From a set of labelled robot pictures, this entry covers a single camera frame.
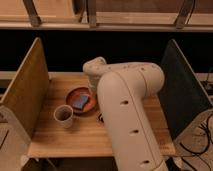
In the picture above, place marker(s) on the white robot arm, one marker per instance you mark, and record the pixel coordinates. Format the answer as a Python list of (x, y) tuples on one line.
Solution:
[(120, 89)]

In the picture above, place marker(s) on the blue sponge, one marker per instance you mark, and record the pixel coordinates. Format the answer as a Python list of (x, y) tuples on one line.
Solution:
[(80, 102)]

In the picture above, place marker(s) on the black striped case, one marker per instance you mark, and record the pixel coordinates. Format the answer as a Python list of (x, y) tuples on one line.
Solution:
[(100, 118)]

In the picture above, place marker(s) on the white paper cup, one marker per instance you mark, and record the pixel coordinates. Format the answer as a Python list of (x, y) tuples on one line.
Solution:
[(63, 114)]

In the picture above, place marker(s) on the right dark side panel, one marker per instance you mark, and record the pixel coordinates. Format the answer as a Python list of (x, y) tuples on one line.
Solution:
[(183, 99)]

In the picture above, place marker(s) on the left wooden side panel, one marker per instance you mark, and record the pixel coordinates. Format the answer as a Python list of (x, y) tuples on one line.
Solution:
[(22, 101)]

